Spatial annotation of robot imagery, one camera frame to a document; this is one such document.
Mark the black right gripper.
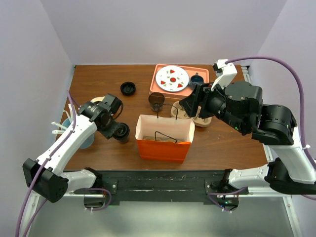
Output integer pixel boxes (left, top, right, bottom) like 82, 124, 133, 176
179, 79, 247, 132

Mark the beige pulp cup carrier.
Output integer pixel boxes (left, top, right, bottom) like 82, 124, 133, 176
170, 101, 212, 127

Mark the orange paper bag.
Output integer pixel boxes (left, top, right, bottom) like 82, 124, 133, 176
135, 115, 195, 163

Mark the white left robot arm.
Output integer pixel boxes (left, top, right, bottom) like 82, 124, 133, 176
23, 94, 123, 203

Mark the dark blue ceramic mug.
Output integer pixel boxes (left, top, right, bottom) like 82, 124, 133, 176
189, 73, 204, 90

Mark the cream square bowl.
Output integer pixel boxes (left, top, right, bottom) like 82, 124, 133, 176
91, 96, 105, 103

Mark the white watermelon pattern plate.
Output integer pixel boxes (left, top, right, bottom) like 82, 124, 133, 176
155, 66, 190, 93

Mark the pink serving tray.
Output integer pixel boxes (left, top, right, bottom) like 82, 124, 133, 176
150, 64, 209, 99

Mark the wrapped white straw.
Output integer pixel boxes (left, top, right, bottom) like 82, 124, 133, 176
68, 103, 76, 122
52, 130, 65, 135
51, 121, 67, 130

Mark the light blue straw cup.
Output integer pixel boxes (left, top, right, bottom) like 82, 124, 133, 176
62, 118, 95, 149

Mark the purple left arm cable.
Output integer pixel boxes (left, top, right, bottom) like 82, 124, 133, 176
14, 91, 113, 237

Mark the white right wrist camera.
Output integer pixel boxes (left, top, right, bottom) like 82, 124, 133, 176
211, 59, 237, 91

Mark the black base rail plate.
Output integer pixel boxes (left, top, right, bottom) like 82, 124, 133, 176
73, 169, 249, 207

